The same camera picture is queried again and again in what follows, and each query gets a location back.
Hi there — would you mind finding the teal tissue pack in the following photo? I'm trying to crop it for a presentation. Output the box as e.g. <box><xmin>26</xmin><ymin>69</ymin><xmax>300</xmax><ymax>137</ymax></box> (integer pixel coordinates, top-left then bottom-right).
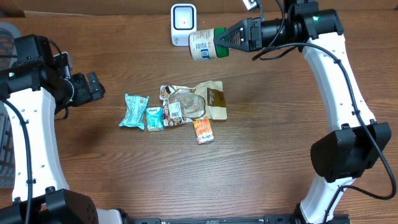
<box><xmin>146</xmin><ymin>107</ymin><xmax>164</xmax><ymax>132</ymax></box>

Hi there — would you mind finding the brown white snack bag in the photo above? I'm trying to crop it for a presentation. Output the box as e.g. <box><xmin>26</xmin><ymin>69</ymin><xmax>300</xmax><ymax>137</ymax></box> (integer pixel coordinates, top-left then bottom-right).
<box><xmin>159</xmin><ymin>80</ymin><xmax>227</xmax><ymax>127</ymax></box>

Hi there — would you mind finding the orange tissue pack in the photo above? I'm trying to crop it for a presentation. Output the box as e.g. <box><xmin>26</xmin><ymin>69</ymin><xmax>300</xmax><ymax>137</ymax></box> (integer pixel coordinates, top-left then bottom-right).
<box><xmin>193</xmin><ymin>118</ymin><xmax>214</xmax><ymax>144</ymax></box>

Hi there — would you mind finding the white barcode scanner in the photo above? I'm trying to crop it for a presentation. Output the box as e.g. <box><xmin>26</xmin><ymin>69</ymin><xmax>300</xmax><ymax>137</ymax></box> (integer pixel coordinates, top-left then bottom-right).
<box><xmin>170</xmin><ymin>3</ymin><xmax>197</xmax><ymax>47</ymax></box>

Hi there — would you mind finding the green lid seasoning jar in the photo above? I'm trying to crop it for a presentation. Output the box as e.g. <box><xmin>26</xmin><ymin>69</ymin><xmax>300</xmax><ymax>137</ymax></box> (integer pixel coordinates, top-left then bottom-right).
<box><xmin>188</xmin><ymin>27</ymin><xmax>229</xmax><ymax>61</ymax></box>

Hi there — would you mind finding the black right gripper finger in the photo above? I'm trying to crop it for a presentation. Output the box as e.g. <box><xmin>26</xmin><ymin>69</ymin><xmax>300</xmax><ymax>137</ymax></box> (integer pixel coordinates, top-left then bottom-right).
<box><xmin>214</xmin><ymin>39</ymin><xmax>250</xmax><ymax>52</ymax></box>
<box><xmin>213</xmin><ymin>18</ymin><xmax>250</xmax><ymax>41</ymax></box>

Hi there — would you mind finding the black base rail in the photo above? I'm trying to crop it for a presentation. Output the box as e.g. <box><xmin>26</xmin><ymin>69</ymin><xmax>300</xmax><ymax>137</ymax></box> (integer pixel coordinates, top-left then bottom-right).
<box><xmin>124</xmin><ymin>213</ymin><xmax>351</xmax><ymax>224</ymax></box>

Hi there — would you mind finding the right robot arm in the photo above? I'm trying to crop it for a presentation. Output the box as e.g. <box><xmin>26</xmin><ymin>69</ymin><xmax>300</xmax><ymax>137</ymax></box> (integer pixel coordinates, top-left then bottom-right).
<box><xmin>213</xmin><ymin>1</ymin><xmax>391</xmax><ymax>223</ymax></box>

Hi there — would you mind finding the grey plastic mesh basket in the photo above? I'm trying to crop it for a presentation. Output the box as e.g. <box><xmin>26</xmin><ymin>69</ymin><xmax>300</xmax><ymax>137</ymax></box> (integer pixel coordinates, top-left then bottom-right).
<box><xmin>1</xmin><ymin>22</ymin><xmax>21</xmax><ymax>189</ymax></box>

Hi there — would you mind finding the teal snack wrapper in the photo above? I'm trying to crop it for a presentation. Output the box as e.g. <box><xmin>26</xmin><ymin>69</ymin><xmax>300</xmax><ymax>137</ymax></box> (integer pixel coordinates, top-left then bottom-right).
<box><xmin>119</xmin><ymin>93</ymin><xmax>149</xmax><ymax>130</ymax></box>

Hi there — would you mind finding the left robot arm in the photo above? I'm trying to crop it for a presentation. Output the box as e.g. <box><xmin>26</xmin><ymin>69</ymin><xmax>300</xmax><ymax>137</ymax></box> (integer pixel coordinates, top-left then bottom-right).
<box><xmin>1</xmin><ymin>34</ymin><xmax>124</xmax><ymax>223</ymax></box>

